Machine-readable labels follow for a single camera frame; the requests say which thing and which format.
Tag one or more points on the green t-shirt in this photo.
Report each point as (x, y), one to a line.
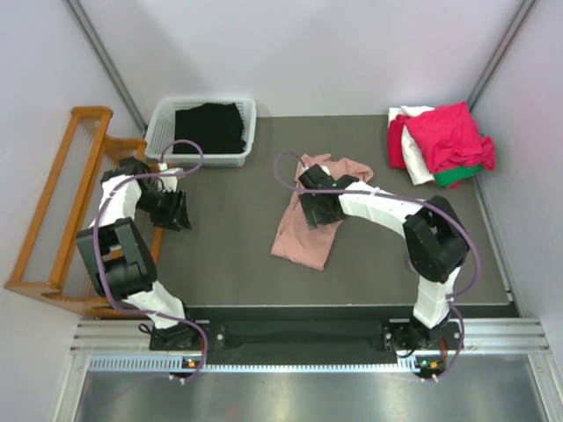
(451, 178)

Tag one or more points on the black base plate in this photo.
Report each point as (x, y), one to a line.
(318, 335)

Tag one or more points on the black folded t-shirt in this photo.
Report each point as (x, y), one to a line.
(216, 128)

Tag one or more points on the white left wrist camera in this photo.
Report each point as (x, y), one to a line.
(165, 171)

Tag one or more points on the white plastic basket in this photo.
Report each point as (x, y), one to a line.
(160, 133)

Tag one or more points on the magenta t-shirt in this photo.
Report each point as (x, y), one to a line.
(449, 137)

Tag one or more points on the wooden rack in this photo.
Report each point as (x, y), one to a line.
(49, 268)

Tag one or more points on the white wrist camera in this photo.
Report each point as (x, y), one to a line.
(317, 169)
(165, 171)

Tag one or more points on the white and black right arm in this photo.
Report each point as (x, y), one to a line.
(436, 249)

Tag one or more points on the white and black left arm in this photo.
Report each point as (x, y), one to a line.
(116, 258)

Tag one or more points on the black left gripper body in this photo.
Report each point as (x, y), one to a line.
(171, 209)

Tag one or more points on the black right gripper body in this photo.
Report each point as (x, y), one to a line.
(316, 213)

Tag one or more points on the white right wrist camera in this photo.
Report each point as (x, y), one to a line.
(317, 169)

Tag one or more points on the pink printed t-shirt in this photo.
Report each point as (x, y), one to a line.
(293, 240)

